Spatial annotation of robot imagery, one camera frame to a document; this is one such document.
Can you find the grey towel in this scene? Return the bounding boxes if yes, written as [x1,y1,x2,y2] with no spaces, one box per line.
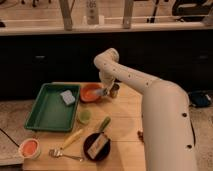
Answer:
[93,88,107,97]

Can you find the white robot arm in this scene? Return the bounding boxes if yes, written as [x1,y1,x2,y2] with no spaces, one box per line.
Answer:
[94,48,198,171]

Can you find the red bowl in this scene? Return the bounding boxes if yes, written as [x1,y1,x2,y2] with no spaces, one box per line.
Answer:
[80,83,101,103]

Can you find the white bowl orange inside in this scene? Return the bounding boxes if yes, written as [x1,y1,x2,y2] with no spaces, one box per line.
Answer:
[18,138,41,159]

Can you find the small metal cup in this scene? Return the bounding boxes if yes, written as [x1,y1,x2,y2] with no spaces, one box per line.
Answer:
[110,83,120,98]

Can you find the small green cup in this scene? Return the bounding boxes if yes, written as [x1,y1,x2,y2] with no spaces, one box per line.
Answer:
[78,109,91,125]

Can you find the blue grey sponge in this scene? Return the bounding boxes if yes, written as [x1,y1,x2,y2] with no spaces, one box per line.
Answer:
[60,90,75,106]

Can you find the bunch of brown grapes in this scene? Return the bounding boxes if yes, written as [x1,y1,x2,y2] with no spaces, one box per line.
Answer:
[137,131,144,142]

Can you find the green plastic tray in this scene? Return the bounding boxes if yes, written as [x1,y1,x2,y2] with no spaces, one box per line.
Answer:
[25,83,80,132]

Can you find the wooden block in pan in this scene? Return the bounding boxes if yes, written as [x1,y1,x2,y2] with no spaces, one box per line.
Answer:
[83,133,110,161]

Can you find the dark blue floor object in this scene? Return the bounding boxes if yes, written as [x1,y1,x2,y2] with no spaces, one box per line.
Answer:
[189,92,212,108]

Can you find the black pan green handle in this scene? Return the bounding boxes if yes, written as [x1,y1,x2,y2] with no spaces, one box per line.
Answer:
[83,117,111,162]

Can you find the yellow handled utensil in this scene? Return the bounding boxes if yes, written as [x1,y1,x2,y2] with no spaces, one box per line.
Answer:
[55,129,83,152]

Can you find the black cable on floor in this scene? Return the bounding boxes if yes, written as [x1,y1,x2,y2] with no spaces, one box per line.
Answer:
[190,123,197,148]

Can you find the black cable left side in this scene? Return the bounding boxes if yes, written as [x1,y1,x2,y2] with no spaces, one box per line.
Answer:
[0,127,21,148]

